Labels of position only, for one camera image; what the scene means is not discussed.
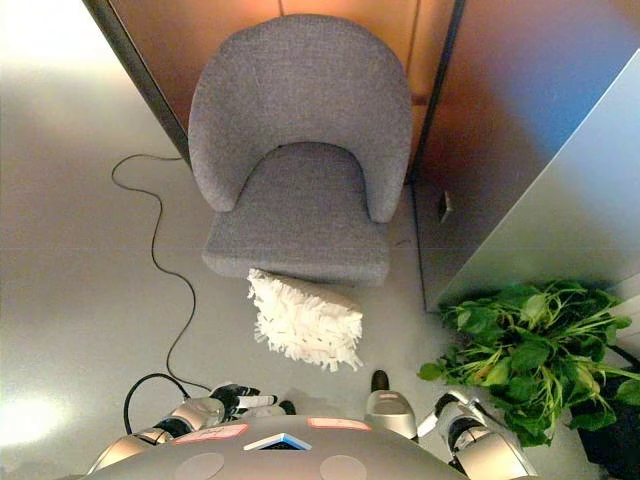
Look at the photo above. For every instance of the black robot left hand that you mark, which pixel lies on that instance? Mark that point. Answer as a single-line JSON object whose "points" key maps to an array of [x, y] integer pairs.
{"points": [[235, 397]]}

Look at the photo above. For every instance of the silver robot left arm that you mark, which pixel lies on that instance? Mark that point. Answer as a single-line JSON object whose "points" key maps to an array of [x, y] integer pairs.
{"points": [[185, 417]]}

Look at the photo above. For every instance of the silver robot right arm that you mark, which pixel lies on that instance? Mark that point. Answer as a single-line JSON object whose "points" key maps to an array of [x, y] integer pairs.
{"points": [[475, 440]]}

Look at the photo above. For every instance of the white fluffy fringed pillow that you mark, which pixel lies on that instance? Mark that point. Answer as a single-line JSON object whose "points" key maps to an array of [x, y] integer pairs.
{"points": [[305, 320]]}

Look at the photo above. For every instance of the grey fabric armchair sofa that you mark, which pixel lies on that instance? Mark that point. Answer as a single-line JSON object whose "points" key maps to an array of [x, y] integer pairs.
{"points": [[300, 100]]}

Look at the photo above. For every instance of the pink sticker label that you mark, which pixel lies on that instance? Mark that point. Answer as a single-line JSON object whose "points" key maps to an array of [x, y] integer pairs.
{"points": [[212, 433], [339, 424]]}

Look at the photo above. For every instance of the blue white chest badge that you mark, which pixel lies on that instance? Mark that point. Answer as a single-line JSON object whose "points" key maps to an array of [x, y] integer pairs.
{"points": [[277, 443]]}

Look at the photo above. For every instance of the silver robot torso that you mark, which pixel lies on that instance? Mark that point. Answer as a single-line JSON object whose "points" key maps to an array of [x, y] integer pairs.
{"points": [[280, 450]]}

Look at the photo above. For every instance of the silver robot leg black foot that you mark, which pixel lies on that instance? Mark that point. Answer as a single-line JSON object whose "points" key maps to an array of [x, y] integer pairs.
{"points": [[390, 412]]}

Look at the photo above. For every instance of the green leafy houseplant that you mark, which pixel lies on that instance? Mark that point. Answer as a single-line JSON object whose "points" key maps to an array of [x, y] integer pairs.
{"points": [[530, 350]]}

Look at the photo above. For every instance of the white cabinet panel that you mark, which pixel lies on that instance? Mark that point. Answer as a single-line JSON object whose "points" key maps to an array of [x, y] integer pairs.
{"points": [[560, 210]]}

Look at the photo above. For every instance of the black plant pot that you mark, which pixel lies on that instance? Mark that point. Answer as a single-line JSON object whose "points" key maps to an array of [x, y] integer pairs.
{"points": [[610, 435]]}

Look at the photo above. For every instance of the small wall socket plate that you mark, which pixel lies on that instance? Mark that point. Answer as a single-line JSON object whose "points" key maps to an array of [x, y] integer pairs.
{"points": [[444, 207]]}

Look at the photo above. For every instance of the dark metal door frame post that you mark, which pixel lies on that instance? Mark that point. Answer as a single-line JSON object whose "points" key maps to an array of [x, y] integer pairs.
{"points": [[440, 85], [135, 75]]}

